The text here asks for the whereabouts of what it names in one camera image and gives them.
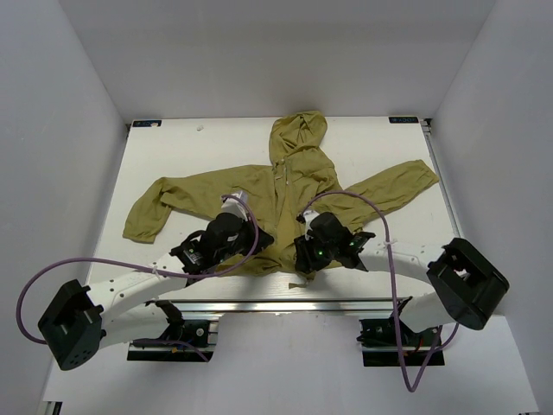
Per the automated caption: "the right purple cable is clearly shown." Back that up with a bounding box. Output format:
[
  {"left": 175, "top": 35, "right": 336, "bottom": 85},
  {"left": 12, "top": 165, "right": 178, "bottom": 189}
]
[{"left": 300, "top": 191, "right": 460, "bottom": 393}]

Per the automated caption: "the blue table label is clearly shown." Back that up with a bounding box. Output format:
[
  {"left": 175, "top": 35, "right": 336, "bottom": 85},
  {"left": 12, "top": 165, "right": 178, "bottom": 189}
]
[
  {"left": 131, "top": 119, "right": 162, "bottom": 128},
  {"left": 388, "top": 116, "right": 419, "bottom": 125}
]

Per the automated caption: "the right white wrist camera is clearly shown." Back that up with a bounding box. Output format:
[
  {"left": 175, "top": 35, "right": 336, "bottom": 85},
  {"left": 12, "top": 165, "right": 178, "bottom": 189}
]
[{"left": 296, "top": 209, "right": 320, "bottom": 239}]

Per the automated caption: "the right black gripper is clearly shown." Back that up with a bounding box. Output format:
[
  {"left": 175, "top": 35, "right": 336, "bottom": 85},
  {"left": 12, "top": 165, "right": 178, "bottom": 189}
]
[{"left": 295, "top": 232, "right": 338, "bottom": 274}]

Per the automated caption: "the aluminium table front rail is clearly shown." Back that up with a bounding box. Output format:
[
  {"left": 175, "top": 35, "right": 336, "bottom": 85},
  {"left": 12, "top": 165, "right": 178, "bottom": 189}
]
[{"left": 170, "top": 299, "right": 393, "bottom": 313}]

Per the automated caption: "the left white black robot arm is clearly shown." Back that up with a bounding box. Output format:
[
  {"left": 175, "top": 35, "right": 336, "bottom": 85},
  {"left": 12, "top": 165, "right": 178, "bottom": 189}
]
[{"left": 38, "top": 213, "right": 274, "bottom": 371}]

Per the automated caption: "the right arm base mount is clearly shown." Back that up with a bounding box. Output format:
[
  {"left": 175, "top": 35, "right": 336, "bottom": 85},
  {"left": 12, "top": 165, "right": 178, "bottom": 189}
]
[{"left": 356, "top": 310, "right": 438, "bottom": 367}]

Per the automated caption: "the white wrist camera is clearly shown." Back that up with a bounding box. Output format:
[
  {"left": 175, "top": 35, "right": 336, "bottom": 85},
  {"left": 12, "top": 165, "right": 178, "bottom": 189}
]
[
  {"left": 296, "top": 209, "right": 320, "bottom": 239},
  {"left": 221, "top": 190, "right": 250, "bottom": 221}
]

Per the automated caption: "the left blue table label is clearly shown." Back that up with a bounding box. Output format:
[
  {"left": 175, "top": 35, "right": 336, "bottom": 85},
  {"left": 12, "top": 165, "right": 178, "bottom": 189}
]
[{"left": 131, "top": 119, "right": 162, "bottom": 128}]

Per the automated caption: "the olive green hooded jacket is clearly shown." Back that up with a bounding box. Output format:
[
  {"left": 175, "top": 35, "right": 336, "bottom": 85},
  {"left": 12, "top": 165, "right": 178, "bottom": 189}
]
[{"left": 123, "top": 111, "right": 438, "bottom": 277}]

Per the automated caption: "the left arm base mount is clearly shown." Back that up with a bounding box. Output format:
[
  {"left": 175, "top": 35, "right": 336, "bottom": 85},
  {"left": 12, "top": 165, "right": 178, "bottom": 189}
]
[{"left": 127, "top": 300, "right": 219, "bottom": 363}]

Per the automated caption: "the right blue table label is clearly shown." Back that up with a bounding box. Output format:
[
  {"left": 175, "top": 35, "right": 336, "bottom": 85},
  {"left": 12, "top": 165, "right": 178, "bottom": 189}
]
[{"left": 388, "top": 116, "right": 419, "bottom": 125}]

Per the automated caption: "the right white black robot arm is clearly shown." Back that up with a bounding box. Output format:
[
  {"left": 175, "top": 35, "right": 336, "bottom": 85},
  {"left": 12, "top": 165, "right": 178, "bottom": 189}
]
[{"left": 295, "top": 211, "right": 510, "bottom": 345}]

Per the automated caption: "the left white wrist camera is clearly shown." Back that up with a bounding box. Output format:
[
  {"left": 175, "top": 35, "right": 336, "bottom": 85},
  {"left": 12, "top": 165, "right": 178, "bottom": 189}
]
[{"left": 221, "top": 190, "right": 250, "bottom": 221}]

